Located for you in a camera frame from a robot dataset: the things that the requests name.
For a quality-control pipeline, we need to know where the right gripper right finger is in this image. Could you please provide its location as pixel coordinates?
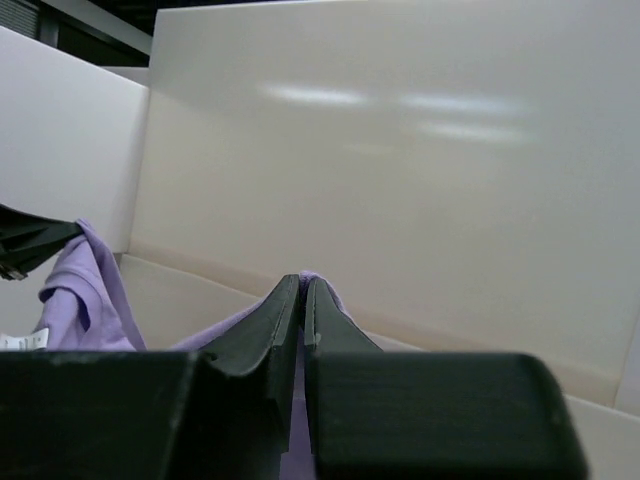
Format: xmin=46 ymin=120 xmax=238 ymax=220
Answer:
xmin=304 ymin=279 xmax=589 ymax=479

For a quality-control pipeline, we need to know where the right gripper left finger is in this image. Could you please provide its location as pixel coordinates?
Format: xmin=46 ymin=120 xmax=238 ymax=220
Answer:
xmin=174 ymin=275 xmax=300 ymax=479

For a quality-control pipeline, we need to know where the purple t shirt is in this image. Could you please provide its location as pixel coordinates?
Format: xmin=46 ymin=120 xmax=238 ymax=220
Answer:
xmin=37 ymin=222 xmax=325 ymax=479

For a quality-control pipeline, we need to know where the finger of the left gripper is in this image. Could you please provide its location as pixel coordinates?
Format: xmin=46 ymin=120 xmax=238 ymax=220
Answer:
xmin=0 ymin=205 xmax=83 ymax=281

